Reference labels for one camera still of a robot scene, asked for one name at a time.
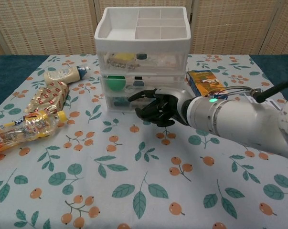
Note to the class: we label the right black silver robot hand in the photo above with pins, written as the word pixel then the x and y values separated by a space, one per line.
pixel 165 107

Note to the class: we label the clear plastic drawer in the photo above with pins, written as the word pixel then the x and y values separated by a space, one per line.
pixel 158 81

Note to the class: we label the small black item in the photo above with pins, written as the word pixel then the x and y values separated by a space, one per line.
pixel 138 78

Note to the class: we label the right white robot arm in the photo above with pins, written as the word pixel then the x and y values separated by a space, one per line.
pixel 241 119

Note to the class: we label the blue orange carton box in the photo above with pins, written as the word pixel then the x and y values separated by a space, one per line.
pixel 201 81

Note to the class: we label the clear drawer with yellow item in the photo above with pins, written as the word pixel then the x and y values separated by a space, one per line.
pixel 167 59

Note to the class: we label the green ball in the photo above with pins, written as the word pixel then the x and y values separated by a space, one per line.
pixel 115 83

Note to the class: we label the white plastic drawer organizer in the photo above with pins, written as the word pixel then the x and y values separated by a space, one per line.
pixel 98 35

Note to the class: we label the dark teal small item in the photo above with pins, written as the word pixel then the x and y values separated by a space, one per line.
pixel 142 56

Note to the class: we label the yellow round item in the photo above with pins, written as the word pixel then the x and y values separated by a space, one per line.
pixel 124 57

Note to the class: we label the floral tablecloth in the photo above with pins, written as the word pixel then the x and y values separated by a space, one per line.
pixel 110 167

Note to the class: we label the mayonnaise squeeze bottle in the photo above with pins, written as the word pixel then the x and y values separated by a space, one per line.
pixel 60 75

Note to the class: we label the gold snack packet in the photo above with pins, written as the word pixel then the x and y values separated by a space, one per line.
pixel 50 94

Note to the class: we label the yellow-capped plastic drink bottle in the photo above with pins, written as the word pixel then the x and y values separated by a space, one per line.
pixel 26 130

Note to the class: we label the woven folding screen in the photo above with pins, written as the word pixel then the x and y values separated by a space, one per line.
pixel 50 23

